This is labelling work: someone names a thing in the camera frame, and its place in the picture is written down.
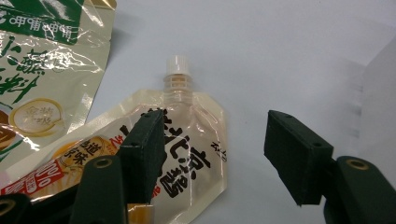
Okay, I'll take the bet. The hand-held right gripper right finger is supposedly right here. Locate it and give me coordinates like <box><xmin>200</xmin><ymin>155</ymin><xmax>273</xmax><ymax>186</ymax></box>
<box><xmin>263</xmin><ymin>109</ymin><xmax>334</xmax><ymax>207</ymax></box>

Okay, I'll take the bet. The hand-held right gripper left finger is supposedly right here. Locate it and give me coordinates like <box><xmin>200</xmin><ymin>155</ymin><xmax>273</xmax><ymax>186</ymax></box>
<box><xmin>116</xmin><ymin>108</ymin><xmax>168</xmax><ymax>204</ymax></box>

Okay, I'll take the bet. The beige spout pouch white cap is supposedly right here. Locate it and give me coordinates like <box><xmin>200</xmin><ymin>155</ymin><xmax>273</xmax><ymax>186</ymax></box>
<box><xmin>0</xmin><ymin>55</ymin><xmax>228</xmax><ymax>224</ymax></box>

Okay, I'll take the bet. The beige green seasoning pouch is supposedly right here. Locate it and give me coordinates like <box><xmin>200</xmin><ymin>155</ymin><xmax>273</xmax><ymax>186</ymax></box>
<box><xmin>0</xmin><ymin>0</ymin><xmax>118</xmax><ymax>172</ymax></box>

